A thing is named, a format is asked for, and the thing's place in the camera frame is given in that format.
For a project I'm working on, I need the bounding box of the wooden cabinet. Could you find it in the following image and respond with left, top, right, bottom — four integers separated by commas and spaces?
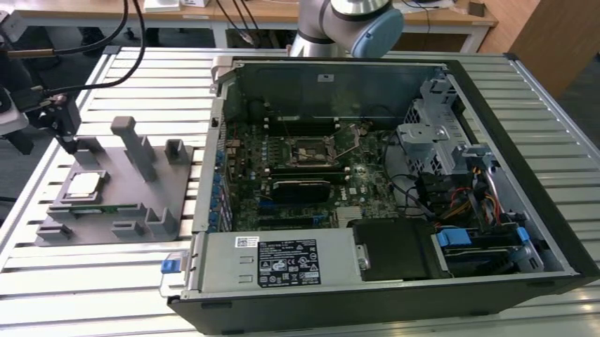
476, 0, 600, 99

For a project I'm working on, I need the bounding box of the silver drive cage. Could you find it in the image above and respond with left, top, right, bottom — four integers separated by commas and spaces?
395, 79, 500, 176

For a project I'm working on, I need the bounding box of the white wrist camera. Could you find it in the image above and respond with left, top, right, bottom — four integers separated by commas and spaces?
0, 89, 29, 136

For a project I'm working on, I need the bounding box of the black RAM slot bank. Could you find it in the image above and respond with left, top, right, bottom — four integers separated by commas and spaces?
261, 116, 341, 137
267, 166, 351, 184

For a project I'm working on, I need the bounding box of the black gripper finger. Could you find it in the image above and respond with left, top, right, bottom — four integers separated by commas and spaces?
5, 128, 35, 157
35, 93, 82, 156

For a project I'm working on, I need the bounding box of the black plastic fan shroud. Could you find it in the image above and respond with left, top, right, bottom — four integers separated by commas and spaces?
349, 217, 450, 282

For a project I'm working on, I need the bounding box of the silver heat sink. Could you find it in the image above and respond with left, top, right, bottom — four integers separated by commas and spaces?
333, 206, 364, 227

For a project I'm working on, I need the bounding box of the green motherboard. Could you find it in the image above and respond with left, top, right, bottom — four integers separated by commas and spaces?
215, 119, 426, 233

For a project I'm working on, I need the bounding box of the black camera cable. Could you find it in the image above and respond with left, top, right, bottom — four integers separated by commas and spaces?
43, 0, 149, 95
50, 0, 130, 56

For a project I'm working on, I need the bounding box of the CPU socket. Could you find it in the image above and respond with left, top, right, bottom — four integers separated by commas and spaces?
284, 135, 341, 169

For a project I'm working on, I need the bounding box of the coloured power wire bundle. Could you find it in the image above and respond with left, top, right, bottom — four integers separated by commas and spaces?
447, 166, 500, 225

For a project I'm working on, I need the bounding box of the grey parts rack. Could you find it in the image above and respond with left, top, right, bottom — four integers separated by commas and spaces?
34, 115, 196, 249

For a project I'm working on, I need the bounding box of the silver power supply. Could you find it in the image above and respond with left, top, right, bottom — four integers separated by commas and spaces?
184, 227, 364, 294

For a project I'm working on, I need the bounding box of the black open PC case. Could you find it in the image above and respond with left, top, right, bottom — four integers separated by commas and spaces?
165, 52, 600, 336

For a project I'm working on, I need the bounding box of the green RAM stick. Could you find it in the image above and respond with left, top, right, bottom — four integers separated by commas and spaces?
69, 204, 141, 214

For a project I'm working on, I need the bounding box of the silver CPU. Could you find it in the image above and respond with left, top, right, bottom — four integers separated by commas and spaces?
64, 172, 106, 201

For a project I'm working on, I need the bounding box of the black expansion slot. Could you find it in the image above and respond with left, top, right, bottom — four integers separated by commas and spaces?
256, 216, 321, 228

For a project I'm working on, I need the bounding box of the hard disk in blue carrier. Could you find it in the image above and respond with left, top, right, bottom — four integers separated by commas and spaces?
434, 226, 533, 278

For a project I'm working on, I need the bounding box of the metal socket cover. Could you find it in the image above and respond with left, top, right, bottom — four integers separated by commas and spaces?
327, 121, 372, 157

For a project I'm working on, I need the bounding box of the wooden desk white frame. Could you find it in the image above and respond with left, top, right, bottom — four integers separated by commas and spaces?
212, 0, 498, 53
10, 0, 231, 48

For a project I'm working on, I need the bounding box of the thin black cable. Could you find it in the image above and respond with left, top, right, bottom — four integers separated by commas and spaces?
382, 131, 439, 224

